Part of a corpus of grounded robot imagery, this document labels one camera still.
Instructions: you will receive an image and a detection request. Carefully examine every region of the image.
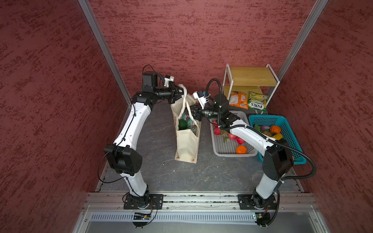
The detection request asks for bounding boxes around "teal plastic vegetable basket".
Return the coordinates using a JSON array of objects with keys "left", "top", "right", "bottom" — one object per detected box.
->
[{"left": 249, "top": 115, "right": 307, "bottom": 165}]

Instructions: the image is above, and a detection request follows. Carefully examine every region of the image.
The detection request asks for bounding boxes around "black corrugated cable conduit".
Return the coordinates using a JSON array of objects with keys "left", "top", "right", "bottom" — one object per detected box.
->
[{"left": 205, "top": 78, "right": 317, "bottom": 180}]

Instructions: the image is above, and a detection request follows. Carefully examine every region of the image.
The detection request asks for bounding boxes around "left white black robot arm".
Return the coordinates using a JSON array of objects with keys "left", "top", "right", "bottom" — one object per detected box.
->
[{"left": 104, "top": 82, "right": 187, "bottom": 209}]

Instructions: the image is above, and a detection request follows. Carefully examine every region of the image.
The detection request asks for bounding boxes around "white wooden two-tier shelf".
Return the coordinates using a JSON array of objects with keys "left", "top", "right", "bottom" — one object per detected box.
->
[{"left": 222, "top": 64, "right": 280, "bottom": 114}]

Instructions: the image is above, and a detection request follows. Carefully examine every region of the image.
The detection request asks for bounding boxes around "orange snack bag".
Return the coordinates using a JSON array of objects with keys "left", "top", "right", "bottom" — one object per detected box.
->
[{"left": 229, "top": 91, "right": 249, "bottom": 110}]

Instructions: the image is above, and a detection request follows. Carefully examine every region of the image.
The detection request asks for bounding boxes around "cream floral tote bag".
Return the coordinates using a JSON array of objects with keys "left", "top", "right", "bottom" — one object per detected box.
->
[{"left": 171, "top": 84, "right": 201, "bottom": 164}]

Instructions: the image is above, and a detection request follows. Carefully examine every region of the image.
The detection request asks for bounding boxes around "orange bell pepper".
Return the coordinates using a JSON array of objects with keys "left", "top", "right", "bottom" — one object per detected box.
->
[{"left": 270, "top": 125, "right": 281, "bottom": 134}]

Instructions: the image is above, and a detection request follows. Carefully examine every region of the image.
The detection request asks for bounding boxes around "orange fruit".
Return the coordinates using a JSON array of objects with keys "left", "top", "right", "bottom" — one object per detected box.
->
[{"left": 236, "top": 145, "right": 247, "bottom": 154}]

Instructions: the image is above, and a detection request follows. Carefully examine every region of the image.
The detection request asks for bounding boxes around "light purple yam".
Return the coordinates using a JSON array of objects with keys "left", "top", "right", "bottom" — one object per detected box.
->
[{"left": 260, "top": 125, "right": 271, "bottom": 130}]

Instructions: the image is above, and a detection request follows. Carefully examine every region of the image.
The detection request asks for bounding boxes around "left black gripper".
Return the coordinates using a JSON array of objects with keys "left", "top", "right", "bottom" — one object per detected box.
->
[{"left": 153, "top": 81, "right": 188, "bottom": 103}]

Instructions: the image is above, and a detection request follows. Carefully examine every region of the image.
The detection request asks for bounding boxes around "teal Fox's candy bag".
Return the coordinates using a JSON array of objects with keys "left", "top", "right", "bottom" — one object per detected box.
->
[{"left": 186, "top": 116, "right": 198, "bottom": 135}]

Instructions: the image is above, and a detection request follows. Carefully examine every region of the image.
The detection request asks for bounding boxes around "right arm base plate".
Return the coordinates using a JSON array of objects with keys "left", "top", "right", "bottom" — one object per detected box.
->
[{"left": 237, "top": 194, "right": 277, "bottom": 211}]

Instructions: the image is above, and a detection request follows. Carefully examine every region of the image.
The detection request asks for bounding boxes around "yellow bell pepper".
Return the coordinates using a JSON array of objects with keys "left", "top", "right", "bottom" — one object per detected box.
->
[{"left": 273, "top": 133, "right": 283, "bottom": 140}]

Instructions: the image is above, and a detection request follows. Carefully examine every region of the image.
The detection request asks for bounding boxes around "white plastic fruit basket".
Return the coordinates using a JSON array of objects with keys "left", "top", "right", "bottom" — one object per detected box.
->
[{"left": 210, "top": 124, "right": 258, "bottom": 157}]

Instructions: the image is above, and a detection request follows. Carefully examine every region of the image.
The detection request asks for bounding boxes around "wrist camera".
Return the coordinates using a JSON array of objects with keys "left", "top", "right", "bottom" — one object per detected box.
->
[
  {"left": 142, "top": 71, "right": 174, "bottom": 87},
  {"left": 192, "top": 90, "right": 229, "bottom": 110}
]

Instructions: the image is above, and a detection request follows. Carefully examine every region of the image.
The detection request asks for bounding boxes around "green Fox's candy bag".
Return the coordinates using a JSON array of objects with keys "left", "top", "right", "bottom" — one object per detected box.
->
[{"left": 248, "top": 92, "right": 269, "bottom": 113}]

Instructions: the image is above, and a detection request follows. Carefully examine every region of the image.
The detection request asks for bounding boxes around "small red fruit front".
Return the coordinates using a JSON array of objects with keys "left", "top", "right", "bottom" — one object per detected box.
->
[{"left": 236, "top": 137, "right": 245, "bottom": 145}]

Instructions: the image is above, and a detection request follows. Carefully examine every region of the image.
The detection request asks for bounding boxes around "green bell pepper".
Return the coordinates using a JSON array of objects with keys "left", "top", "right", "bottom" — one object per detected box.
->
[{"left": 178, "top": 119, "right": 188, "bottom": 131}]

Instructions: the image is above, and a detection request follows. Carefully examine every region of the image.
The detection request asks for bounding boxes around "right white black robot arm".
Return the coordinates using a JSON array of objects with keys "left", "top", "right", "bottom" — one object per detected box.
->
[{"left": 191, "top": 105, "right": 294, "bottom": 209}]

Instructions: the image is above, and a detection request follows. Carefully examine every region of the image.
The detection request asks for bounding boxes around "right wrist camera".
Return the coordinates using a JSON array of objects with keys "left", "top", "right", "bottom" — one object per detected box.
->
[{"left": 192, "top": 90, "right": 229, "bottom": 110}]

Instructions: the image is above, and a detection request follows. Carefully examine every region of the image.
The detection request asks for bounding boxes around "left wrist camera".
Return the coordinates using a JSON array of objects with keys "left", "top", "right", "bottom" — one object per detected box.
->
[{"left": 142, "top": 71, "right": 174, "bottom": 87}]

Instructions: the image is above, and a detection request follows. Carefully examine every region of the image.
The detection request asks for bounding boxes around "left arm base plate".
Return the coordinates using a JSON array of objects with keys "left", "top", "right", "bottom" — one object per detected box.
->
[{"left": 122, "top": 193, "right": 164, "bottom": 210}]

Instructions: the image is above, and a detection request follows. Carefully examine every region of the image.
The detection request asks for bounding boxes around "aluminium rail frame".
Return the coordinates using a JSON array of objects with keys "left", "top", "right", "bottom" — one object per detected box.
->
[{"left": 73, "top": 192, "right": 329, "bottom": 233}]

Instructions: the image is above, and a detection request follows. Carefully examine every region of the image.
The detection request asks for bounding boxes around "small dark pink fruit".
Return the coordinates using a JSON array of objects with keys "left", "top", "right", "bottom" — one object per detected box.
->
[{"left": 213, "top": 128, "right": 221, "bottom": 135}]

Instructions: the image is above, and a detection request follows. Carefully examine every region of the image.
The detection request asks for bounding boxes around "brown kiwi potato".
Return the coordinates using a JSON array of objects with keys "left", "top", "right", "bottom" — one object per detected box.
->
[{"left": 261, "top": 130, "right": 273, "bottom": 137}]

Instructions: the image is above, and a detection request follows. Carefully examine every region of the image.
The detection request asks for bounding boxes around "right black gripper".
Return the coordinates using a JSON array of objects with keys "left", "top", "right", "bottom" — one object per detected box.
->
[{"left": 184, "top": 102, "right": 221, "bottom": 122}]

